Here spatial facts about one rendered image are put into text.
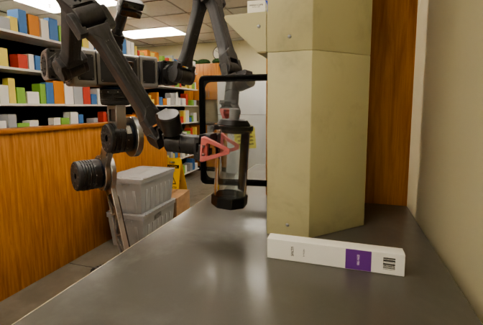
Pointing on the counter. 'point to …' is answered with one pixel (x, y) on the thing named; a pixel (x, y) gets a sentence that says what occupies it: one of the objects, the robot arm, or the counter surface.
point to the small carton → (256, 6)
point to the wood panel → (390, 81)
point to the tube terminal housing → (318, 95)
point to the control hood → (251, 29)
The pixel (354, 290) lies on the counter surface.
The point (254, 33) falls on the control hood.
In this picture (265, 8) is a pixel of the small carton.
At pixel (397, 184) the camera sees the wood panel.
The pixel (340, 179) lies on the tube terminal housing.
